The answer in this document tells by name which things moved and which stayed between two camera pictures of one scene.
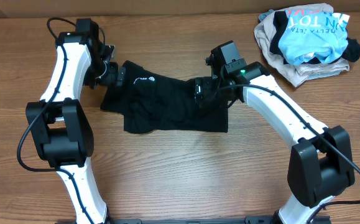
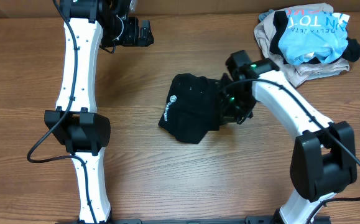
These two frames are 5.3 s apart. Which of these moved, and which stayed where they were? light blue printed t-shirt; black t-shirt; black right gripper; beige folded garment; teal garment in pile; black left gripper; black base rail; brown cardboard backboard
Moved: black right gripper; black left gripper; black t-shirt
Stayed: brown cardboard backboard; black base rail; teal garment in pile; light blue printed t-shirt; beige folded garment
